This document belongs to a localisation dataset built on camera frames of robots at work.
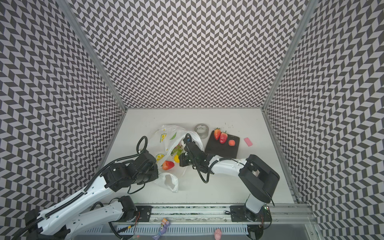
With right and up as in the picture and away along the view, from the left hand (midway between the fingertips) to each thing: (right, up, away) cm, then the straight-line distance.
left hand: (158, 174), depth 73 cm
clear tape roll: (+23, +20, +32) cm, 44 cm away
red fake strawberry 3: (+2, +1, +13) cm, 13 cm away
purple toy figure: (+4, -21, -5) cm, 22 cm away
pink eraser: (+53, +13, +26) cm, 60 cm away
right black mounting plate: (+41, -19, -1) cm, 45 cm away
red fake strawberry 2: (+36, +16, +23) cm, 46 cm away
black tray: (+31, +9, +27) cm, 41 cm away
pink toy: (+29, -24, -7) cm, 38 cm away
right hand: (+9, +3, +11) cm, 15 cm away
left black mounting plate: (-6, -18, 0) cm, 19 cm away
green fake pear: (+8, +10, +13) cm, 18 cm away
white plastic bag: (+2, +15, +8) cm, 17 cm away
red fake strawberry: (+32, +19, +25) cm, 45 cm away
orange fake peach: (+41, +13, +23) cm, 49 cm away
